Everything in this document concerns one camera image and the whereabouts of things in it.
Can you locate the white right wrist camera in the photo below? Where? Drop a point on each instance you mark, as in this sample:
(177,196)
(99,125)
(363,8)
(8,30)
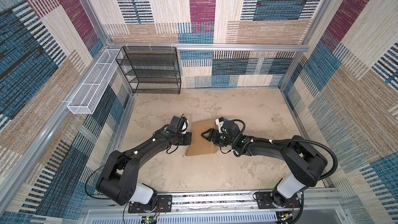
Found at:
(220,122)

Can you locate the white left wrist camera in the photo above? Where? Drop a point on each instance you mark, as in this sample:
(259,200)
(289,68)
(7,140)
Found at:
(178,125)

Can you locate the white wire mesh basket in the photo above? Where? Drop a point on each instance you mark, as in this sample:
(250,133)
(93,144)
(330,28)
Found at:
(89,94)

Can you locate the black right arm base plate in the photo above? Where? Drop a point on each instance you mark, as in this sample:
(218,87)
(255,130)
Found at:
(269,200)

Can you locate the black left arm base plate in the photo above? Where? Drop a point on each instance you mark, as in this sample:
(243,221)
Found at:
(149,203)

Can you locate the aluminium front mounting rail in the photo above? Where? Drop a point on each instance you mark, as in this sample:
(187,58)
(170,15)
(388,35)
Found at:
(319,206)

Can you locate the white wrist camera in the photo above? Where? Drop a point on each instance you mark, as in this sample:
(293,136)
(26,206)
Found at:
(220,122)
(178,125)

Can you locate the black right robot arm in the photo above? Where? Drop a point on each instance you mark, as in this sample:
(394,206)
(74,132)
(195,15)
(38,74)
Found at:
(305,162)

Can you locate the black wire mesh shelf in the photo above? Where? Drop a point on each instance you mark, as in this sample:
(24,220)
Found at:
(153,70)

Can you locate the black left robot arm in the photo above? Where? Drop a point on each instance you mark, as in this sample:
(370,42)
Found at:
(118,179)

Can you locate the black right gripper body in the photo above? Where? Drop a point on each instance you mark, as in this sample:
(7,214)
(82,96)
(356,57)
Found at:
(220,139)

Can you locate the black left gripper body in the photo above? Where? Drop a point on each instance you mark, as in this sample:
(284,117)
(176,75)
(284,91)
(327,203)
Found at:
(185,139)

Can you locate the brown cardboard box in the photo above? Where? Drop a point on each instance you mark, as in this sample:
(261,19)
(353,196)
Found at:
(200,145)

